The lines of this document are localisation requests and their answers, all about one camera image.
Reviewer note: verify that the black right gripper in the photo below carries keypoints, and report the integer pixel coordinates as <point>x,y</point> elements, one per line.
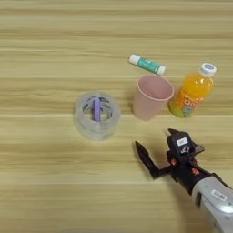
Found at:
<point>185,173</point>

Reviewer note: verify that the small black box, white label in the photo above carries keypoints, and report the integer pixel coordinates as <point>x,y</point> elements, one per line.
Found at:
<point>181,145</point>

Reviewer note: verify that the orange juice bottle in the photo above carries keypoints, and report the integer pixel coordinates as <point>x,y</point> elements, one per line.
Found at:
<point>194,91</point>

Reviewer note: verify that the green and white glue stick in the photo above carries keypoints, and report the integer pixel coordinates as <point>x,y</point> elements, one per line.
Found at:
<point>147,64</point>

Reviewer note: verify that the clear tape roll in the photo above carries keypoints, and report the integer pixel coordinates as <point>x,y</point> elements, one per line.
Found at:
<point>83,121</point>

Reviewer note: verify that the pink plastic cup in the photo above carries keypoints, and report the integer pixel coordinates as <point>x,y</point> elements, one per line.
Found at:
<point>150,97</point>

